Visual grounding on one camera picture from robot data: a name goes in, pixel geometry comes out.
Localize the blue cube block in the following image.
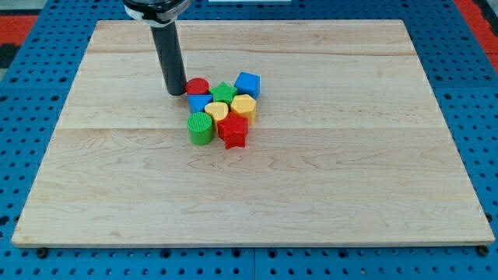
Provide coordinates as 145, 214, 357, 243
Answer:
234, 72, 261, 100

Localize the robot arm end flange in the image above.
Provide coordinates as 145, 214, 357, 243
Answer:
122, 0, 192, 27

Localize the yellow hexagon block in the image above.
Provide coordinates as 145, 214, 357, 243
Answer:
230, 94, 257, 125

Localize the red star block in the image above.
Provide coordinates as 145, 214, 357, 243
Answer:
217, 112, 249, 149

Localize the yellow heart block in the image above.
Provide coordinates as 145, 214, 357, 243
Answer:
204, 102, 229, 127

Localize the green cylinder block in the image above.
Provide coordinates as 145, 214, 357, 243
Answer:
187, 112, 213, 145

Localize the green star block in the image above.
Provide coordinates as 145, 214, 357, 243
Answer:
209, 82, 238, 107

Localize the blue triangle block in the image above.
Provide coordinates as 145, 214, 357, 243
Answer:
188, 94, 212, 114

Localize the red cylinder block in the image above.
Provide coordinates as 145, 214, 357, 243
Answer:
185, 78, 209, 95

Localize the light wooden board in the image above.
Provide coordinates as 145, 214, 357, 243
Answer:
12, 19, 495, 248

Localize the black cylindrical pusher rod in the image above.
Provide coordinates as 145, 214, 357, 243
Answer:
151, 22, 187, 96

